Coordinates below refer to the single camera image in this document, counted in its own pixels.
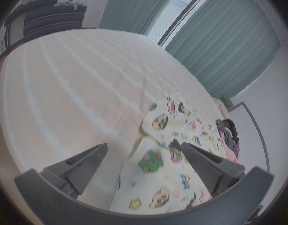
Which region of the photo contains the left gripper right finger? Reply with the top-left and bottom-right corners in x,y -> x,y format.
181,142 -> 246,195

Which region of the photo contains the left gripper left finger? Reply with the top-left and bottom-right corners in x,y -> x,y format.
42,143 -> 108,195

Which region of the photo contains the white printed pyjama top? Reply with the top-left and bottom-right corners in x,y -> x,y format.
110,92 -> 229,214

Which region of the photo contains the pile of clothes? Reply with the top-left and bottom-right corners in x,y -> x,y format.
215,119 -> 241,162

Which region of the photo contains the bed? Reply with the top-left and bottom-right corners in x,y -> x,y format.
0,28 -> 269,210

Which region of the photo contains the pink pillow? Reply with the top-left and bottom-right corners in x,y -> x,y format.
212,96 -> 230,117

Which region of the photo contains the grey bedside table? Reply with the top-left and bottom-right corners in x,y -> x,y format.
222,95 -> 234,107

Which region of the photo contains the blue-green curtain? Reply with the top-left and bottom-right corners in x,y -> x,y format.
165,0 -> 281,99
98,0 -> 182,36

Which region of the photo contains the black chest of drawers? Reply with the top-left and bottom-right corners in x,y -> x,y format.
5,0 -> 87,50

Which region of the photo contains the window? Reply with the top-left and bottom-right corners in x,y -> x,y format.
146,0 -> 225,47

